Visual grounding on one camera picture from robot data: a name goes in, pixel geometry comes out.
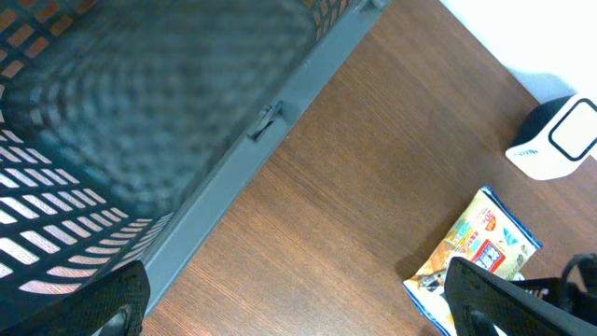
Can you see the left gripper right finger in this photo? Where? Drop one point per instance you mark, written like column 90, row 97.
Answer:
column 483, row 303

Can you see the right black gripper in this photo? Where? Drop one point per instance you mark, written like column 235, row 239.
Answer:
column 564, row 294

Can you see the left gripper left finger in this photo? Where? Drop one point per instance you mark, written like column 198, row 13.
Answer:
column 115, row 304

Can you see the white barcode scanner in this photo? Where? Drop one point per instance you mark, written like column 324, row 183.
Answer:
column 556, row 137

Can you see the grey plastic mesh basket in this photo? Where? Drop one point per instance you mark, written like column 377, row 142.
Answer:
column 128, row 128

